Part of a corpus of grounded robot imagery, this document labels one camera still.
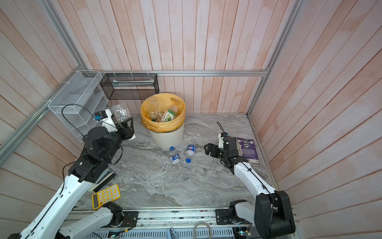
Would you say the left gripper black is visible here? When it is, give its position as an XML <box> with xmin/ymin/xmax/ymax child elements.
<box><xmin>104</xmin><ymin>116</ymin><xmax>137</xmax><ymax>158</ymax></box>

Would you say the crushed clear plastic bottle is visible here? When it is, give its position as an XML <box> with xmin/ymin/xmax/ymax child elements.
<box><xmin>111</xmin><ymin>103</ymin><xmax>131</xmax><ymax>123</ymax></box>

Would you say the bottle white green label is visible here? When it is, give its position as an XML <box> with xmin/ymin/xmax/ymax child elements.
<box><xmin>161</xmin><ymin>109</ymin><xmax>177</xmax><ymax>122</ymax></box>

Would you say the bottle with orange cap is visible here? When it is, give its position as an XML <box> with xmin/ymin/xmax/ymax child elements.
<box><xmin>169</xmin><ymin>104</ymin><xmax>181</xmax><ymax>117</ymax></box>

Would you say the clear bottle green label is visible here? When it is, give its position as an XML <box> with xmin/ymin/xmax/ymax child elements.
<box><xmin>148</xmin><ymin>96</ymin><xmax>158</xmax><ymax>121</ymax></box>

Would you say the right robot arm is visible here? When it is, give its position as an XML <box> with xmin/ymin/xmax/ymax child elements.
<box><xmin>204</xmin><ymin>133</ymin><xmax>295</xmax><ymax>239</ymax></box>

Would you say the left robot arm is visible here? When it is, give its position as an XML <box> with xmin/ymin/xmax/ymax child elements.
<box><xmin>9</xmin><ymin>118</ymin><xmax>134</xmax><ymax>239</ymax></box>

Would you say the cream waste bin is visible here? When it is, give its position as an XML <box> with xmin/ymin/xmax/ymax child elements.
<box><xmin>149</xmin><ymin>124</ymin><xmax>184</xmax><ymax>149</ymax></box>

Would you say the small bottle blue label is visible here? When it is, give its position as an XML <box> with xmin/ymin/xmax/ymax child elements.
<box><xmin>186</xmin><ymin>144</ymin><xmax>196</xmax><ymax>155</ymax></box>

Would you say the purple paperback book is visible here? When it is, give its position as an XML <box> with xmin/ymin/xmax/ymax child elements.
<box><xmin>237</xmin><ymin>137</ymin><xmax>260</xmax><ymax>164</ymax></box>

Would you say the crushed bottle blue label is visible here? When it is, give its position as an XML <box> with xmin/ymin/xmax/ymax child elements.
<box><xmin>170</xmin><ymin>146</ymin><xmax>181</xmax><ymax>164</ymax></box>

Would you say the yellow calculator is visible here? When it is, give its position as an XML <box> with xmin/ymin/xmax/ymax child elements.
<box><xmin>91</xmin><ymin>184</ymin><xmax>120</xmax><ymax>210</ymax></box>

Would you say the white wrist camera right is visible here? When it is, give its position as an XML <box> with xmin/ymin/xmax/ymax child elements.
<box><xmin>218</xmin><ymin>132</ymin><xmax>229</xmax><ymax>149</ymax></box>

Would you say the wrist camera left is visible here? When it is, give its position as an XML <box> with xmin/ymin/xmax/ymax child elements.
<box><xmin>94</xmin><ymin>109</ymin><xmax>117</xmax><ymax>132</ymax></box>

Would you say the white wire mesh shelf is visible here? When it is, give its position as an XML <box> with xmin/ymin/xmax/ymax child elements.
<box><xmin>48</xmin><ymin>70</ymin><xmax>111</xmax><ymax>141</ymax></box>

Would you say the black wire mesh basket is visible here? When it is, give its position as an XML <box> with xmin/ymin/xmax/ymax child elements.
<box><xmin>100</xmin><ymin>73</ymin><xmax>159</xmax><ymax>100</ymax></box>

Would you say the grey coiled cable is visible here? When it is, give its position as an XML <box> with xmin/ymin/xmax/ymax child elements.
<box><xmin>192</xmin><ymin>221</ymin><xmax>212</xmax><ymax>239</ymax></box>

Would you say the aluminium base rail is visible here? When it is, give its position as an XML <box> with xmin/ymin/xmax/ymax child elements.
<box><xmin>74</xmin><ymin>206</ymin><xmax>299</xmax><ymax>229</ymax></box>

